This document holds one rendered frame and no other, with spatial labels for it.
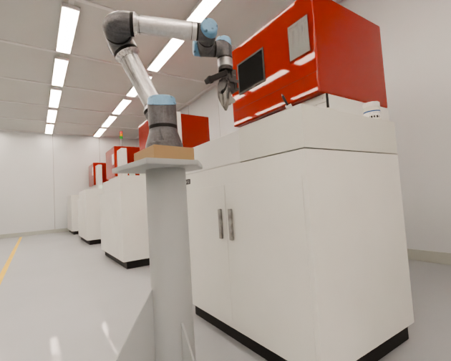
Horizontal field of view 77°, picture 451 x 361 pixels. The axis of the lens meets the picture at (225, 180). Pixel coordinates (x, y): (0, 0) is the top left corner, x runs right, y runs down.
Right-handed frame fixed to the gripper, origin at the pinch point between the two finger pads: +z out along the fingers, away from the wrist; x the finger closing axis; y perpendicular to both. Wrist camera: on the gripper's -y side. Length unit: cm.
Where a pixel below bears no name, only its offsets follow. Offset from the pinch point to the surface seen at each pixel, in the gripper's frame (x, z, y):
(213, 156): 6.2, 23.1, -4.1
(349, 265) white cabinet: -50, 70, 15
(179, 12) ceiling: 161, -164, 60
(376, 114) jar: -47, 11, 49
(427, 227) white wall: -2, 81, 207
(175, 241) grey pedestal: -10, 59, -34
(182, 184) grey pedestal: -9.0, 37.3, -28.8
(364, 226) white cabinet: -50, 58, 27
